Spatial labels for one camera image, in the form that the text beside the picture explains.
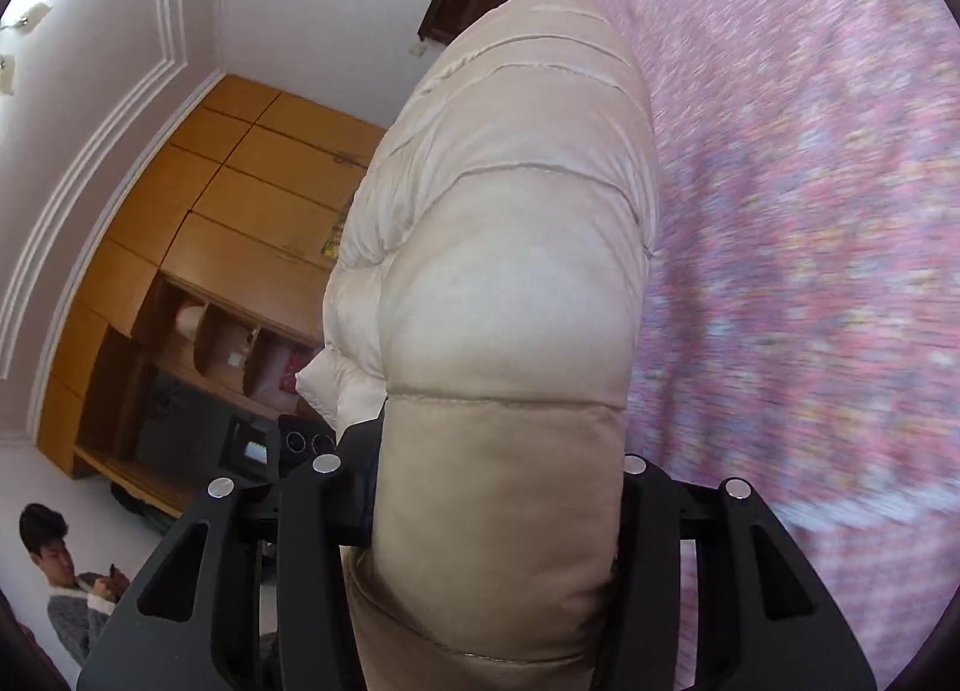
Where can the black television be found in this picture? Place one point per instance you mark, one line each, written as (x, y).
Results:
(176, 428)

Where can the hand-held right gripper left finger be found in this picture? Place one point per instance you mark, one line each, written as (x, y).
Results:
(352, 503)

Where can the wall lamp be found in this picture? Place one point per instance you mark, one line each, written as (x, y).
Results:
(30, 14)

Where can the dark bag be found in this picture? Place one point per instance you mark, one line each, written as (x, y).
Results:
(146, 507)

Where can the pink floral plaid bedsheet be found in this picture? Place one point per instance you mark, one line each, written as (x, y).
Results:
(787, 211)

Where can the pink package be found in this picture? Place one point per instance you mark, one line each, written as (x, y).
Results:
(285, 376)

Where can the orange wooden wardrobe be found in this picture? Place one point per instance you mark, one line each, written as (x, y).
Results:
(247, 173)

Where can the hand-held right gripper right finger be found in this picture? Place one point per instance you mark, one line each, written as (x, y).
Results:
(649, 511)

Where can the beige puffer jacket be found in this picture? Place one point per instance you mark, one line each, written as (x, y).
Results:
(495, 286)

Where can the pink round shelf item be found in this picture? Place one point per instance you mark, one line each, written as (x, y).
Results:
(190, 322)

